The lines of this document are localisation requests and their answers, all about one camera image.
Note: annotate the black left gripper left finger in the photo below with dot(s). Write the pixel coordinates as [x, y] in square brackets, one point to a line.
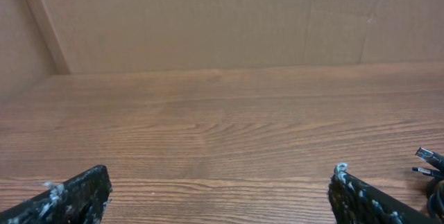
[80, 200]

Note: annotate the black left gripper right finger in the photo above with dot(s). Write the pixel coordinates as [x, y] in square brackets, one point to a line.
[355, 201]

